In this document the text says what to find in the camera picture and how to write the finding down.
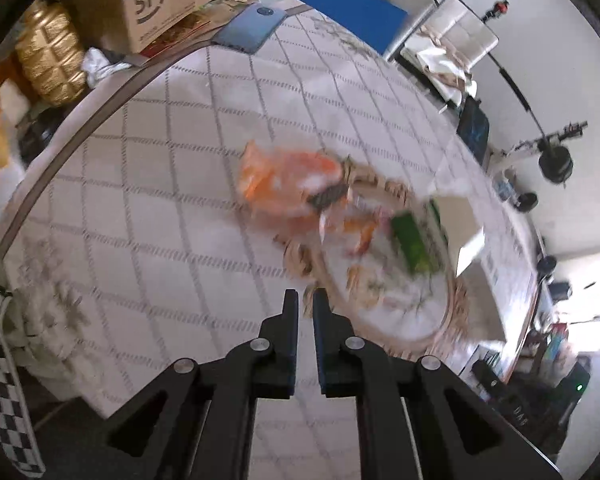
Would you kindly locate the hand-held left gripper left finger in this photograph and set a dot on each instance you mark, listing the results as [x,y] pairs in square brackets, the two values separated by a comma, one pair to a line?
[289,350]

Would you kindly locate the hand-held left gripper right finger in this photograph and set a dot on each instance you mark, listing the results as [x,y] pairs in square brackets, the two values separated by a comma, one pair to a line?
[322,350]

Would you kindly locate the orange plastic bag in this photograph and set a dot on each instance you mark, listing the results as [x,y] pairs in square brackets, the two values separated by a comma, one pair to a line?
[290,175]

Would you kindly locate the green and white medicine box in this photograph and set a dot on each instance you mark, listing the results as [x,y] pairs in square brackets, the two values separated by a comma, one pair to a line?
[412,245]

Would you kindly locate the long white box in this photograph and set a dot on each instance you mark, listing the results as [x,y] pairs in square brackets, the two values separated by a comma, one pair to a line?
[502,260]

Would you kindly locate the floor barbell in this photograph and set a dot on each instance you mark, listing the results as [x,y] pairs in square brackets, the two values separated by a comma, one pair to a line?
[527,202]

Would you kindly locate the patterned quilted table cover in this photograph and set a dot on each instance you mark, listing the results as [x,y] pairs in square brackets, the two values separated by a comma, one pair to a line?
[145,200]

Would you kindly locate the barbell with black plates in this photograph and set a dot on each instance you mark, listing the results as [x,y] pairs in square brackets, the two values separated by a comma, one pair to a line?
[555,160]

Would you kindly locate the black bench pad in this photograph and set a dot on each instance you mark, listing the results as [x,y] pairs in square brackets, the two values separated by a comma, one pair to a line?
[472,125]

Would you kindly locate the black and white checkered cloth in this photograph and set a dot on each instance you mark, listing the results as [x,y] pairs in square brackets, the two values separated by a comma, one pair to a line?
[2,385]

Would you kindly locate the blue smartphone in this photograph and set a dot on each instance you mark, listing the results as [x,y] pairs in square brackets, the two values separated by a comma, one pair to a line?
[250,27]

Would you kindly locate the white padded chair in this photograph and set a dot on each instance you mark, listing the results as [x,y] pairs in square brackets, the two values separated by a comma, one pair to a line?
[455,35]

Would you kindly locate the crumpled white tissue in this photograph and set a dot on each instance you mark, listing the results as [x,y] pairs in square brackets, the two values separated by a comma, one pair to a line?
[100,65]

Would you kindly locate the blue foam board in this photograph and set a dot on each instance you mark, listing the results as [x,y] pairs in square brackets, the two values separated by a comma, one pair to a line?
[340,7]

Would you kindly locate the brown cardboard box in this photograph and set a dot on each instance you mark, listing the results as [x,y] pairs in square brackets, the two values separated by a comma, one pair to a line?
[165,5]

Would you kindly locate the gold embossed bottle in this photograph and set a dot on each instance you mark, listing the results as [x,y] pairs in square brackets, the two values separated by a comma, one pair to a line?
[50,55]

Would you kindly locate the stand with red head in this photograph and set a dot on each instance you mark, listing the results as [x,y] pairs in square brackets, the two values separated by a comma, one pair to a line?
[497,10]

